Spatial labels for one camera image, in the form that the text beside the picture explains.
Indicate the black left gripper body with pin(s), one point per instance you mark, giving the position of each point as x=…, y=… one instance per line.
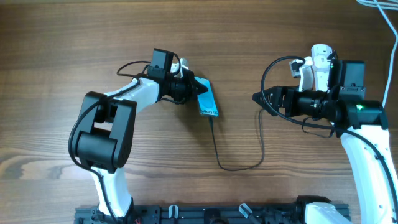
x=180, y=88

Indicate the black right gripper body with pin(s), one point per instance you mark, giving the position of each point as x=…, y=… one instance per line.
x=310, y=102

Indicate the blue screen Galaxy smartphone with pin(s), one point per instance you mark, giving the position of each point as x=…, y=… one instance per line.
x=206, y=100

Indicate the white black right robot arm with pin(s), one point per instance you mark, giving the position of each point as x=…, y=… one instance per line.
x=360, y=124

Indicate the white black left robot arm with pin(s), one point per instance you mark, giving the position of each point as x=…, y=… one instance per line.
x=100, y=141

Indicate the white power strip socket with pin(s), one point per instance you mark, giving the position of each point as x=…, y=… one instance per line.
x=321, y=57

